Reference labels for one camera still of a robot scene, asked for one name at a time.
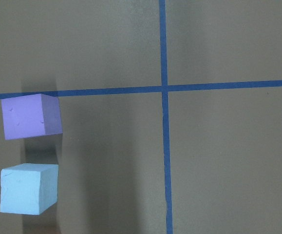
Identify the light blue foam block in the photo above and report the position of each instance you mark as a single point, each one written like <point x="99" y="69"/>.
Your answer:
<point x="28" y="188"/>

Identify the purple foam block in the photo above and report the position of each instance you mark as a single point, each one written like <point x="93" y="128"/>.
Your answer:
<point x="31" y="116"/>

